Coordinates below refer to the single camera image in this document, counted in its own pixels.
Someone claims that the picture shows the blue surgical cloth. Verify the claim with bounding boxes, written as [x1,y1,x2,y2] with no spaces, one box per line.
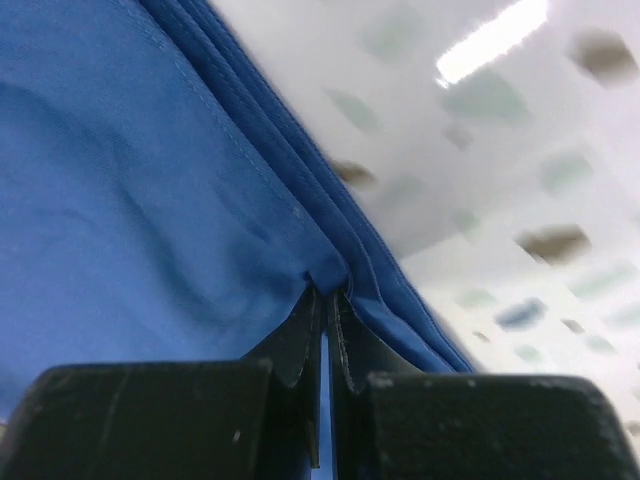
[1,1,470,479]

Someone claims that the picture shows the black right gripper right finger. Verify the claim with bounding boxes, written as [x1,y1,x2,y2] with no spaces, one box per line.
[327,293,639,479]

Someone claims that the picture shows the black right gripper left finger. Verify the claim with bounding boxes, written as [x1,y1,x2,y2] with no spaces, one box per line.
[1,288,322,479]

